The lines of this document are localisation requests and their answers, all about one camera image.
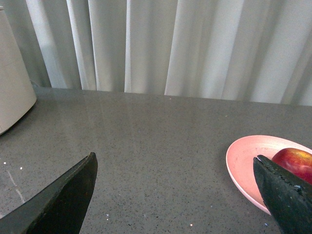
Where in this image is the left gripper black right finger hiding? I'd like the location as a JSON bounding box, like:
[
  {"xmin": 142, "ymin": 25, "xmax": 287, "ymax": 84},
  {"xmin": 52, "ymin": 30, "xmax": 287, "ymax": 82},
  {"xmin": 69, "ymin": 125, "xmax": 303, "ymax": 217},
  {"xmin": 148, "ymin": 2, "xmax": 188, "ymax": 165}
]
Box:
[{"xmin": 253, "ymin": 155, "xmax": 312, "ymax": 234}]

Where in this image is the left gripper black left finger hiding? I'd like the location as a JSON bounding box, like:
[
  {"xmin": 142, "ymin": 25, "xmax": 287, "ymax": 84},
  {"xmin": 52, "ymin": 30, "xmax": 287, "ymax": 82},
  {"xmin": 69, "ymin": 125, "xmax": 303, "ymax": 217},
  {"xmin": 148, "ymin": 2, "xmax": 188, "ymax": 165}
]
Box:
[{"xmin": 0, "ymin": 152, "xmax": 98, "ymax": 234}]

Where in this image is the pink plate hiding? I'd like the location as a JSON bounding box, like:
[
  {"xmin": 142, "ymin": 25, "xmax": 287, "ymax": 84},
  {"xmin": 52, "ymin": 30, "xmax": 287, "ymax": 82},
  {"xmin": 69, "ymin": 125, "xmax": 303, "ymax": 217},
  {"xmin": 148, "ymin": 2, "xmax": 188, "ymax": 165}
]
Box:
[{"xmin": 226, "ymin": 135, "xmax": 312, "ymax": 214}]

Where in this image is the white curtain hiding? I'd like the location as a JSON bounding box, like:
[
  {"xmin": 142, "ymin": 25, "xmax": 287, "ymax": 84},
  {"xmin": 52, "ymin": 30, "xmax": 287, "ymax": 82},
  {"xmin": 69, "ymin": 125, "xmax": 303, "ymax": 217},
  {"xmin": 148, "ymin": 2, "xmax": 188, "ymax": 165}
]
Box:
[{"xmin": 0, "ymin": 0, "xmax": 312, "ymax": 106}]

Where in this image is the red apple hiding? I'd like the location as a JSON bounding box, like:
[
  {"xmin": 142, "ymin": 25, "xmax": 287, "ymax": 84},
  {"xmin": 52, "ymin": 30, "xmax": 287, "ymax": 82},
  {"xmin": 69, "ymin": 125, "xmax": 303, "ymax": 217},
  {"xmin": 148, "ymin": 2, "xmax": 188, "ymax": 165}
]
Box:
[{"xmin": 272, "ymin": 148, "xmax": 312, "ymax": 184}]

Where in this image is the white appliance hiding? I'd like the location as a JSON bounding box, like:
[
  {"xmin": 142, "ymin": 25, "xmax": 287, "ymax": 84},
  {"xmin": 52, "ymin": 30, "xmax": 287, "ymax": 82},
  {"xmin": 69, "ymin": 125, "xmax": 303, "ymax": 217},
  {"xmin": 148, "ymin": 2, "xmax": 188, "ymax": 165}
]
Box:
[{"xmin": 0, "ymin": 7, "xmax": 37, "ymax": 134}]

